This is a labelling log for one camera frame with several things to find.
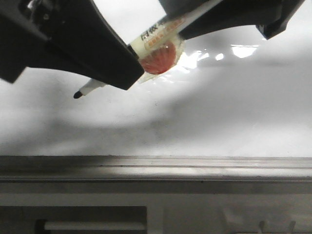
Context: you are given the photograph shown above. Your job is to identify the red magnet taped to marker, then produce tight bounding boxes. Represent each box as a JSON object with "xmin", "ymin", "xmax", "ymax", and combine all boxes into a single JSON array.
[{"xmin": 138, "ymin": 39, "xmax": 185, "ymax": 83}]

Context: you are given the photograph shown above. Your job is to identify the metal whiteboard tray rail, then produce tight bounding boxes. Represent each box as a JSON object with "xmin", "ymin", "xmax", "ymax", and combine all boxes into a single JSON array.
[{"xmin": 0, "ymin": 156, "xmax": 312, "ymax": 181}]

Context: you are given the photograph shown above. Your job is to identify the grey cabinet with slot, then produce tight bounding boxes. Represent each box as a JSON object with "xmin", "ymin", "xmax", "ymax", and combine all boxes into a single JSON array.
[{"xmin": 0, "ymin": 181, "xmax": 312, "ymax": 234}]

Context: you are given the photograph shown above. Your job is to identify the black whiteboard marker pen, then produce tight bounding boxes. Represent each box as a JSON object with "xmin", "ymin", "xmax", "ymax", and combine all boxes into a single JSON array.
[{"xmin": 74, "ymin": 0, "xmax": 220, "ymax": 99}]

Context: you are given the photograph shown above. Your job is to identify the white whiteboard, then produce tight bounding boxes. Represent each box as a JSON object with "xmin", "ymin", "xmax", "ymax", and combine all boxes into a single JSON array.
[{"xmin": 0, "ymin": 0, "xmax": 312, "ymax": 157}]

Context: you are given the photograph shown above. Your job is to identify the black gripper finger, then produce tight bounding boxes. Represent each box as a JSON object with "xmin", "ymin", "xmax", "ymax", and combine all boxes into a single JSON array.
[
  {"xmin": 0, "ymin": 0, "xmax": 144, "ymax": 90},
  {"xmin": 158, "ymin": 0, "xmax": 307, "ymax": 40}
]

